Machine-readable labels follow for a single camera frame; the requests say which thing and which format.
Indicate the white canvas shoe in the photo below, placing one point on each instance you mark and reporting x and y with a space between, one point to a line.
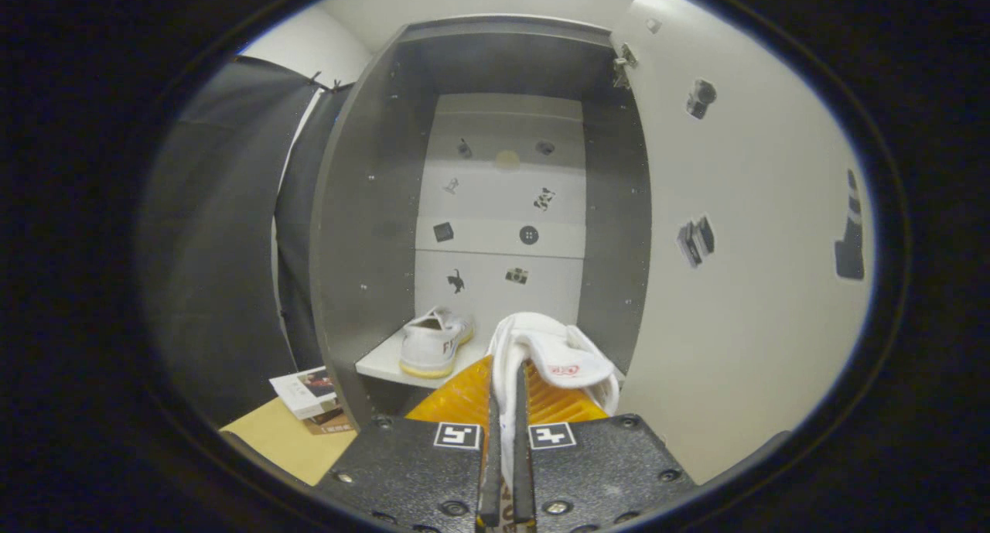
553 355
429 347

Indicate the black backdrop cloth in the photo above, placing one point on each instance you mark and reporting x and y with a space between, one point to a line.
216 247

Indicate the white book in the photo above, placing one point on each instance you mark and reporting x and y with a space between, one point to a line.
298 390

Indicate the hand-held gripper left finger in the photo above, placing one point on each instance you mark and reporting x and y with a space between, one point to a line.
489 471

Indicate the metal door hinge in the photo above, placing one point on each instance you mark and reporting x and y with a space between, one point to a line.
623 69

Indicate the grey shoe cabinet door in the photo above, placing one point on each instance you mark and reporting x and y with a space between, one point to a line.
758 285

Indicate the brown book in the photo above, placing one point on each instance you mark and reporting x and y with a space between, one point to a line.
329 423

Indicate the grey shoe cabinet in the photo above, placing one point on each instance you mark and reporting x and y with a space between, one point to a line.
363 208

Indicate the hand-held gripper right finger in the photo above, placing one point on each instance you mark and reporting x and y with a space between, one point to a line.
524 471

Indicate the white cabinet shelf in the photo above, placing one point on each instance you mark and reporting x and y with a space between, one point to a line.
379 363

